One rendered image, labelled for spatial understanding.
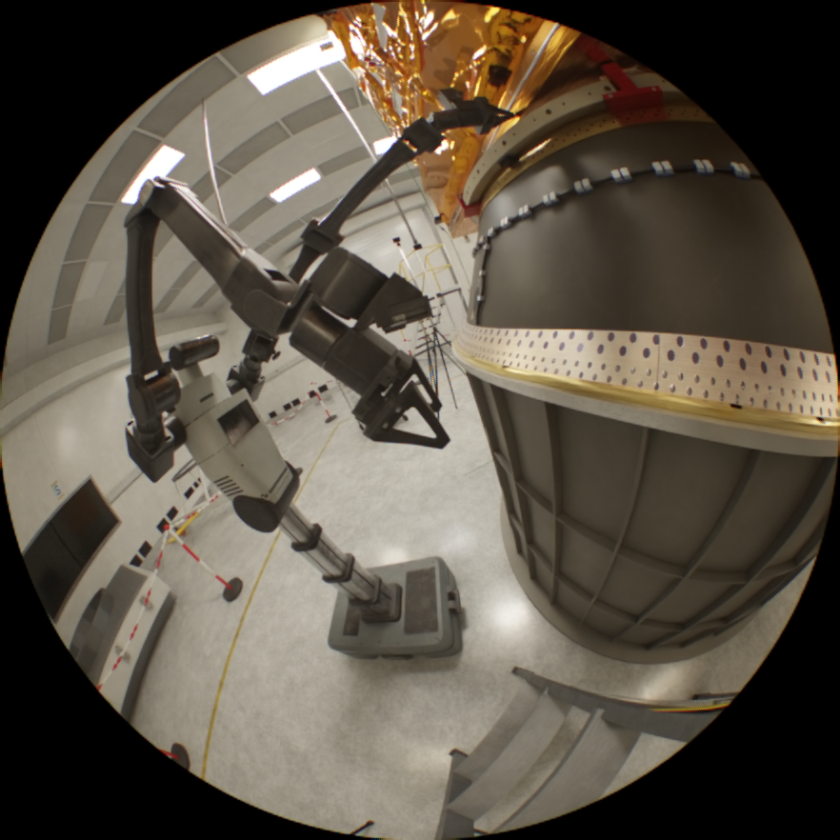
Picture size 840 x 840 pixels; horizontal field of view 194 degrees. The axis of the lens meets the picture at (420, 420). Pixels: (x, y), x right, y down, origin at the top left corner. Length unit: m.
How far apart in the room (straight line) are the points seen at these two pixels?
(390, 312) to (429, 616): 1.15
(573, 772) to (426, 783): 1.11
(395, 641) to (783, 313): 1.44
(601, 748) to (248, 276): 0.70
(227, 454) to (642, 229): 0.94
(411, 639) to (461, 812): 0.80
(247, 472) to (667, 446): 0.86
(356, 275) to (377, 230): 8.43
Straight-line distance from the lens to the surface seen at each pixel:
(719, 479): 0.47
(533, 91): 0.70
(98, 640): 4.43
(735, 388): 0.38
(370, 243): 8.58
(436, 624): 1.19
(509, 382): 0.49
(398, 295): 0.25
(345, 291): 0.26
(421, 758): 1.48
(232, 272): 0.32
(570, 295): 0.47
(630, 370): 0.38
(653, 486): 0.49
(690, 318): 0.40
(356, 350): 0.25
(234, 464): 0.69
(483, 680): 1.36
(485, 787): 0.80
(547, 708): 0.73
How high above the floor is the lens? 1.34
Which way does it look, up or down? 23 degrees down
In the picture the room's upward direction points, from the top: 24 degrees counter-clockwise
